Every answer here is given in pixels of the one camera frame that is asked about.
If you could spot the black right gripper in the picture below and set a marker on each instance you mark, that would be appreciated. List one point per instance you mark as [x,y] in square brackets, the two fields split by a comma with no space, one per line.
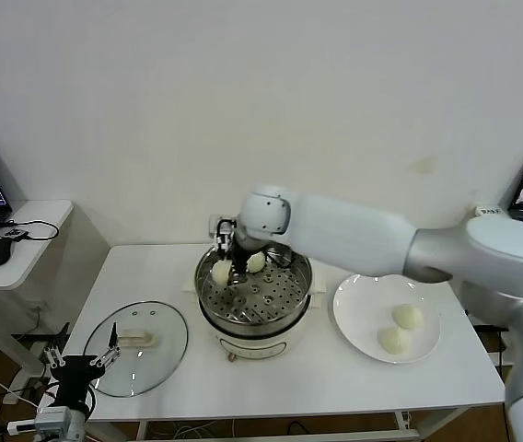
[242,259]

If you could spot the glass pot lid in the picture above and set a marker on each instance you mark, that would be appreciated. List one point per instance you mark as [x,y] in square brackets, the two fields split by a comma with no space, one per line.
[160,322]

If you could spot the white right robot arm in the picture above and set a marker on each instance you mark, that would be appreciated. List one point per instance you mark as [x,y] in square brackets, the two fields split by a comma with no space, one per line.
[358,239]

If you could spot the white wall socket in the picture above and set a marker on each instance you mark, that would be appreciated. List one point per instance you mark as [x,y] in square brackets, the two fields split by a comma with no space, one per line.
[37,306]

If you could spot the white side table with mouse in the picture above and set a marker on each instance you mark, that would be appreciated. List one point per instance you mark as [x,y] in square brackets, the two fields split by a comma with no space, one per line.
[36,216]

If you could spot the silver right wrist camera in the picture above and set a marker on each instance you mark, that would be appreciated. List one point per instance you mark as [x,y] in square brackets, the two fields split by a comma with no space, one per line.
[215,223]

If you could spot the white power strip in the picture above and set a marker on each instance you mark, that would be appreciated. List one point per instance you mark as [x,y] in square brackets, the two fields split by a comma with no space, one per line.
[13,398]

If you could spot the white steamed baozi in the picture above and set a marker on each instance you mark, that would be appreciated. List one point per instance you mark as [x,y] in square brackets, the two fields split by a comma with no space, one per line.
[392,340]
[221,272]
[257,263]
[407,317]

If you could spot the white round plate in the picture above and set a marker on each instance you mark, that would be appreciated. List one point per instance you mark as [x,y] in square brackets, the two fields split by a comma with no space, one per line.
[363,313]

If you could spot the stainless steel steamer basket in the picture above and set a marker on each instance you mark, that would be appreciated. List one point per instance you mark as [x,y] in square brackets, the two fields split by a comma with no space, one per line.
[266,304]

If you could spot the cream electric cooking pot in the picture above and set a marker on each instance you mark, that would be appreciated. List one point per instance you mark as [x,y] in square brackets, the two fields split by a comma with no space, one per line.
[252,347]

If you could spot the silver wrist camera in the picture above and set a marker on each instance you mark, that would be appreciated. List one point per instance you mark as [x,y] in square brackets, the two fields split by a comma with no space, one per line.
[52,419]
[215,223]

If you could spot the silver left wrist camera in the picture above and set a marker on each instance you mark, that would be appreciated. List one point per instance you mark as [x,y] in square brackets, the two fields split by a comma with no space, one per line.
[52,419]

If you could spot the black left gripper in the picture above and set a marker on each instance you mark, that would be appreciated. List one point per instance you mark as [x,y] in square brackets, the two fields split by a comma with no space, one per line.
[75,373]

